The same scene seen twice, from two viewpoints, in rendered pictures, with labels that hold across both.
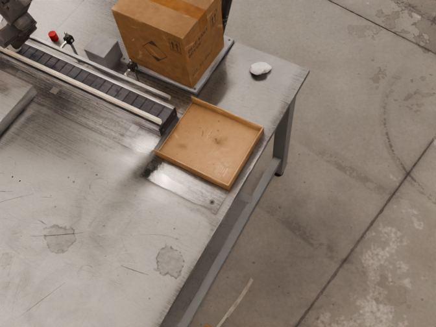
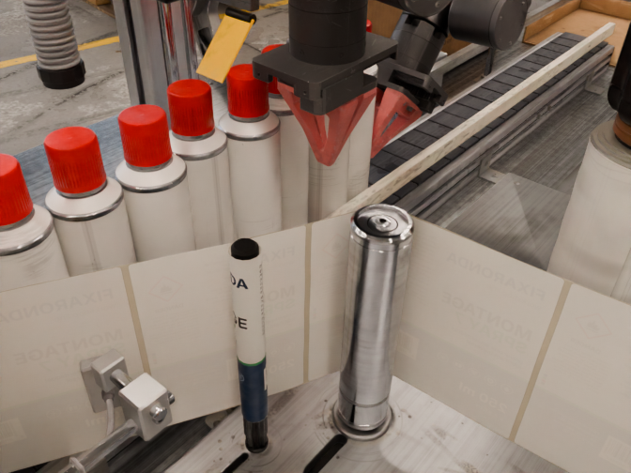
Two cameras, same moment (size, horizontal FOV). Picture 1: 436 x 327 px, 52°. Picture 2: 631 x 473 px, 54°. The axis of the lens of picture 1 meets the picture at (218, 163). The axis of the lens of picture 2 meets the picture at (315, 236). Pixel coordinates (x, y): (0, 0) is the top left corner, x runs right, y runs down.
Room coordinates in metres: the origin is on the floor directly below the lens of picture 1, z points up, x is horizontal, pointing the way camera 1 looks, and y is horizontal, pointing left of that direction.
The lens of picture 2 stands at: (1.39, 1.34, 1.28)
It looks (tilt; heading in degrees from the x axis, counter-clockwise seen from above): 38 degrees down; 272
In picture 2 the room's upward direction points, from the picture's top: 2 degrees clockwise
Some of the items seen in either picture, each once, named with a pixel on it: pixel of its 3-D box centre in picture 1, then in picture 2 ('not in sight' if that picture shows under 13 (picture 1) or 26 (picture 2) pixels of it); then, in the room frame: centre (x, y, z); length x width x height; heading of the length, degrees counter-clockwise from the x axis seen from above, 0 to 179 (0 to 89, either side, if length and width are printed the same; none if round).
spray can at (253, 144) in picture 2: not in sight; (252, 180); (1.46, 0.87, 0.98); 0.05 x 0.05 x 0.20
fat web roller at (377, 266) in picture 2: not in sight; (370, 331); (1.36, 1.04, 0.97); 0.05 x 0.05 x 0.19
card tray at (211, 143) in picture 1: (209, 141); (613, 29); (0.83, 0.02, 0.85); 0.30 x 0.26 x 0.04; 53
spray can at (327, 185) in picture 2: not in sight; (324, 139); (1.40, 0.79, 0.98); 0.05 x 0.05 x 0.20
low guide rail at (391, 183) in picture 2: (45, 68); (465, 130); (1.22, 0.61, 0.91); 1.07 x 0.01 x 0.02; 53
